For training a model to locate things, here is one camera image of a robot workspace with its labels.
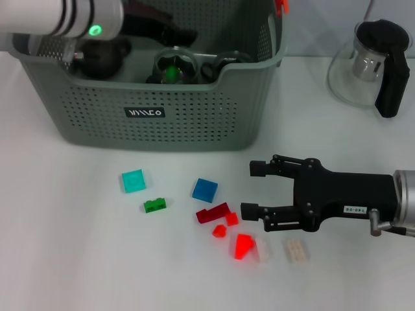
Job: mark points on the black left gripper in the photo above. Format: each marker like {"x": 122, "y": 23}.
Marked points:
{"x": 142, "y": 24}

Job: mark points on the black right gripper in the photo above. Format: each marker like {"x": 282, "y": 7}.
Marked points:
{"x": 350, "y": 191}

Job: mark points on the green toy brick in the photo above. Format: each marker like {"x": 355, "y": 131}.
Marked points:
{"x": 172, "y": 73}
{"x": 156, "y": 205}

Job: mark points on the small red square brick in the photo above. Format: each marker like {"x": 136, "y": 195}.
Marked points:
{"x": 232, "y": 220}

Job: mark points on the white translucent brick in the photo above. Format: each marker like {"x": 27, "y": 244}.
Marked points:
{"x": 264, "y": 251}

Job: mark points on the large red slope brick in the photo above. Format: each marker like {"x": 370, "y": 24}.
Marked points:
{"x": 243, "y": 246}

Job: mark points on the small red rounded brick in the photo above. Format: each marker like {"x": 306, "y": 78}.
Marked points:
{"x": 220, "y": 231}

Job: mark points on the dark red curved brick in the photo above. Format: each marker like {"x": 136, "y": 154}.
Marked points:
{"x": 207, "y": 216}

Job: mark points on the cyan square brick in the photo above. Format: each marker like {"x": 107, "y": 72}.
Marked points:
{"x": 133, "y": 181}

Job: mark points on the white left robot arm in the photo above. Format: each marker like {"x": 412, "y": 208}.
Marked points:
{"x": 48, "y": 16}

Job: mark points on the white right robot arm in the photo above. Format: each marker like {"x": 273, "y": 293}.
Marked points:
{"x": 405, "y": 194}

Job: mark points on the grey perforated storage bin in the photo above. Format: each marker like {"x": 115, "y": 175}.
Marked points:
{"x": 129, "y": 129}

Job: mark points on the beige studded brick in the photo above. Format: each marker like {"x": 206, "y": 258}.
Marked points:
{"x": 296, "y": 251}

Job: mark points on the blue square brick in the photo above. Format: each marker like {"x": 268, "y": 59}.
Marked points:
{"x": 205, "y": 190}

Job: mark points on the black clay teapot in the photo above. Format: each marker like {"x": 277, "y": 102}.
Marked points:
{"x": 97, "y": 61}

